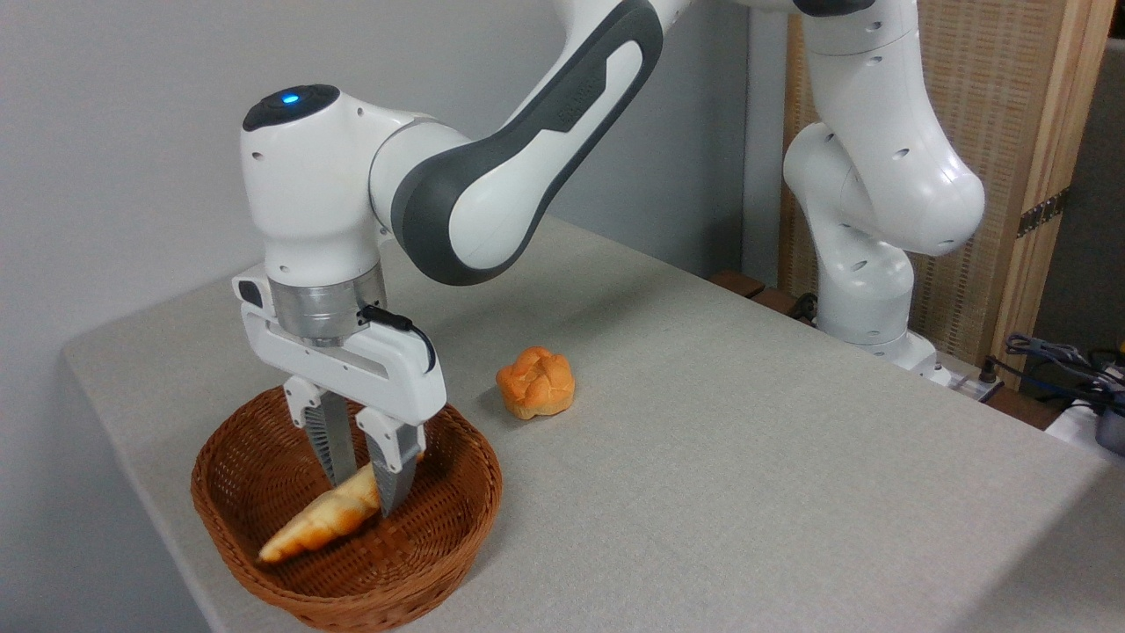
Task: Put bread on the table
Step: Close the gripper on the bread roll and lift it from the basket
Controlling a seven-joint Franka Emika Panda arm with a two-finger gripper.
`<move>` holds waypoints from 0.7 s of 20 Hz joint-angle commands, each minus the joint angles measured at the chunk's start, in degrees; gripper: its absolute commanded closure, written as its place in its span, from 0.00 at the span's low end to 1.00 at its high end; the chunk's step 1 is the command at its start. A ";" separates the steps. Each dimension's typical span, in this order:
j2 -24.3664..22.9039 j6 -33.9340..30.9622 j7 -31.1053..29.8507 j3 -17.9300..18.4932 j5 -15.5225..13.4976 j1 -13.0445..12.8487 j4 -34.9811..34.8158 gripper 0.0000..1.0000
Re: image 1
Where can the black metal screen hinge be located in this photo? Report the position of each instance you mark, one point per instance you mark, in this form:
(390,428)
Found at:
(1043,212)

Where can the wooden woven folding screen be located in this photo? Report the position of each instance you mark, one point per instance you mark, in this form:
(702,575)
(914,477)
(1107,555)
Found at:
(1011,88)

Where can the round orange bread roll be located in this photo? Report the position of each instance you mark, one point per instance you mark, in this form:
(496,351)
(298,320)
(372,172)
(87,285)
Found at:
(536,382)

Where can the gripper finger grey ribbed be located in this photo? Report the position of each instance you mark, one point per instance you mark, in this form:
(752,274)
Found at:
(394,466)
(336,440)

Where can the brown wicker basket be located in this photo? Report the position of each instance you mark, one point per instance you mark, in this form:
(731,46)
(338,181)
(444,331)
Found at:
(422,563)

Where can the long braided bread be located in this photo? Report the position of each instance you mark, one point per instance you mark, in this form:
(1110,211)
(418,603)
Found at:
(321,523)

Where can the grey plastic container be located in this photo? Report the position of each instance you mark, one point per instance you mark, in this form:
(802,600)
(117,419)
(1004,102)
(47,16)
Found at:
(1112,431)

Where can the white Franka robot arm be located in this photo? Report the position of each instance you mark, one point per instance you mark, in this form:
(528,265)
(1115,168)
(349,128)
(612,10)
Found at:
(492,193)

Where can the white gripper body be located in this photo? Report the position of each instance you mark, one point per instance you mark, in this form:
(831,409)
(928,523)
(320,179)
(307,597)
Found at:
(400,374)

